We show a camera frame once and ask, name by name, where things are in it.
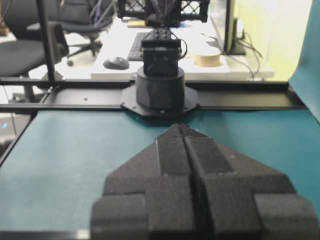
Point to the white desk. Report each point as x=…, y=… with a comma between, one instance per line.
x=198, y=36

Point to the black keyboard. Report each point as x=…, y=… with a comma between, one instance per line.
x=136, y=52

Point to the black monitor stand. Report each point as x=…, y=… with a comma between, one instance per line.
x=231, y=45

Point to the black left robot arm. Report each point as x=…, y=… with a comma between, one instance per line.
x=160, y=81

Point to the black aluminium frame rail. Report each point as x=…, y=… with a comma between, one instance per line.
x=92, y=95

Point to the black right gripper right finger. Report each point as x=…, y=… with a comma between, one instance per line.
x=244, y=198

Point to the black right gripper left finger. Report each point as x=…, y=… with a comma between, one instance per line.
x=149, y=197

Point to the black plastic crate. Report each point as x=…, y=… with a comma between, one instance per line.
x=164, y=13

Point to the brown tape roll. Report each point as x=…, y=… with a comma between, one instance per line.
x=207, y=57

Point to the black computer mouse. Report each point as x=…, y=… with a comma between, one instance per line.
x=116, y=63

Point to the black office chair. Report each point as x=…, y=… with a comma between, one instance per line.
x=26, y=53

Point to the black vertical frame post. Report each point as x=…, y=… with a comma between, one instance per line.
x=46, y=40

